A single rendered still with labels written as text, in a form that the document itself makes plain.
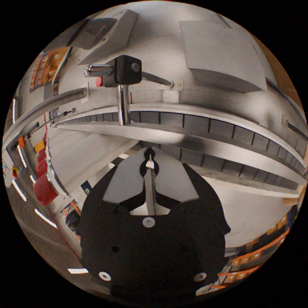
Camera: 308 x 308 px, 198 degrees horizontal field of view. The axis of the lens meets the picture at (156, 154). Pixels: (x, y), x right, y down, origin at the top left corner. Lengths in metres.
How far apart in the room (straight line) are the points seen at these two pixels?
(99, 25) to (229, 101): 0.36
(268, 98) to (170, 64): 0.21
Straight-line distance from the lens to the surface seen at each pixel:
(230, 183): 0.16
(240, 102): 0.21
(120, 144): 0.15
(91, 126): 0.15
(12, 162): 0.54
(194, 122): 0.15
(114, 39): 0.30
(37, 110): 0.44
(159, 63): 0.23
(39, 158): 0.27
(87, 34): 0.33
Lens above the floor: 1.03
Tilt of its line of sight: 49 degrees down
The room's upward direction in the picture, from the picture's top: 135 degrees counter-clockwise
